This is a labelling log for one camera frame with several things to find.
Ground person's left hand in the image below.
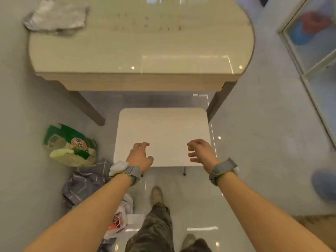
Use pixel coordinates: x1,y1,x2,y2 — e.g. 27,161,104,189
126,142,154,173

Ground person's right hand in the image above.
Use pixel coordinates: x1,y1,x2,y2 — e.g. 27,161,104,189
187,139,220,173

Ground person's right forearm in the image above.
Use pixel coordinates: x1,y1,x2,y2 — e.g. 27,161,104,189
217,171,332,252

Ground person's left forearm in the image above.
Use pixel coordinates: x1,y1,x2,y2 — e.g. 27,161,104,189
25,174,132,252

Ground white square stool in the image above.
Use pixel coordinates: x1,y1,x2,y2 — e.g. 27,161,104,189
113,107,212,176

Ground olive shoe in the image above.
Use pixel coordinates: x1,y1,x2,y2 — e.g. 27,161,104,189
182,233,197,250
150,186,164,207

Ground white plastic bag red print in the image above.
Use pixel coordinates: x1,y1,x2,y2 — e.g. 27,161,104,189
103,193,134,240

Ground camouflage trousers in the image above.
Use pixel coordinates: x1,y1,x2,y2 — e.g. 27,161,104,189
124,202,214,252

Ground grey checked cloth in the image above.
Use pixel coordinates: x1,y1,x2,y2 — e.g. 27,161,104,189
62,158,114,211

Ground green and white sack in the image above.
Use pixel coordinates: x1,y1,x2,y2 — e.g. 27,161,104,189
43,124,98,168

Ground beige oval table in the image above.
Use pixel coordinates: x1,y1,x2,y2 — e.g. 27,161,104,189
28,0,256,126

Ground blue round object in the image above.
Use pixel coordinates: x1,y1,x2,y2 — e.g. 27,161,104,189
311,169,336,201

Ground crumpled grey cloth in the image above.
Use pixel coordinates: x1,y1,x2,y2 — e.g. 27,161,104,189
23,0,90,33

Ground red and blue basins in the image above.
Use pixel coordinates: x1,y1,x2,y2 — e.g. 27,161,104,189
291,12,333,46

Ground grey wrist strap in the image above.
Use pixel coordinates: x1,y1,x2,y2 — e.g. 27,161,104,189
209,157,238,187
112,165,142,187

